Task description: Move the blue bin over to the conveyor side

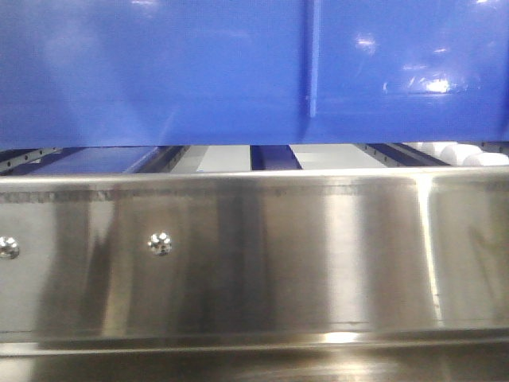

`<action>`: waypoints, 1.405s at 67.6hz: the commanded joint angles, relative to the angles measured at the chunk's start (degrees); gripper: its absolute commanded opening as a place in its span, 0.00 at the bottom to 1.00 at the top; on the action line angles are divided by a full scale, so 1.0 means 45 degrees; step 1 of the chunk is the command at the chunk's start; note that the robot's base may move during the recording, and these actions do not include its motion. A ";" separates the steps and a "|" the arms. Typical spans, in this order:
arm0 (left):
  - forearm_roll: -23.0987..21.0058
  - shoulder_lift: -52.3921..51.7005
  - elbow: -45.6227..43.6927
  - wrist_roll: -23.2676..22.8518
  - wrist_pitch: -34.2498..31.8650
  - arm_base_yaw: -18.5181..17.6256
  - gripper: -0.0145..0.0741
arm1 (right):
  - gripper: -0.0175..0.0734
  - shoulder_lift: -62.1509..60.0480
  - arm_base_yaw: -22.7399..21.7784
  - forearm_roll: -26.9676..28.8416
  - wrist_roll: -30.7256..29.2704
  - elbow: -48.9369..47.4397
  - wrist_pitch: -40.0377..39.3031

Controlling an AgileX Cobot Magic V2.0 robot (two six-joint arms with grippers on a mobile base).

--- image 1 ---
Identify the blue plastic bin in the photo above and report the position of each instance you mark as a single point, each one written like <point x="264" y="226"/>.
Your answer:
<point x="157" y="73"/>

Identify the white conveyor roller front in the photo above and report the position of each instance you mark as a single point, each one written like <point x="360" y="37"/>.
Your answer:
<point x="486" y="159"/>

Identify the right dome screw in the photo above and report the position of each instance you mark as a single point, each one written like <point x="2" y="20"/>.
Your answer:
<point x="160" y="243"/>

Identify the dome screw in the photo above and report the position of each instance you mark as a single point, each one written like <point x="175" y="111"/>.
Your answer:
<point x="160" y="243"/>
<point x="9" y="248"/>

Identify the stainless steel side panel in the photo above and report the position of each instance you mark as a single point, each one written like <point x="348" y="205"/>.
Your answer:
<point x="349" y="275"/>

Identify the left dome screw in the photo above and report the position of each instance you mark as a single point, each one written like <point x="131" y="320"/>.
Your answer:
<point x="9" y="248"/>

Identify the dark metal frame rail left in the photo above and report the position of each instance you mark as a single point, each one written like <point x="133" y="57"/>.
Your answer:
<point x="158" y="159"/>

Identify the dark metal frame rail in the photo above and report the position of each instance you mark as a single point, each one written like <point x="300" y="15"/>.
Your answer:
<point x="399" y="155"/>
<point x="158" y="159"/>

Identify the dark metal frame rail right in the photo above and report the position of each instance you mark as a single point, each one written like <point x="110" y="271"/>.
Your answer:
<point x="399" y="155"/>

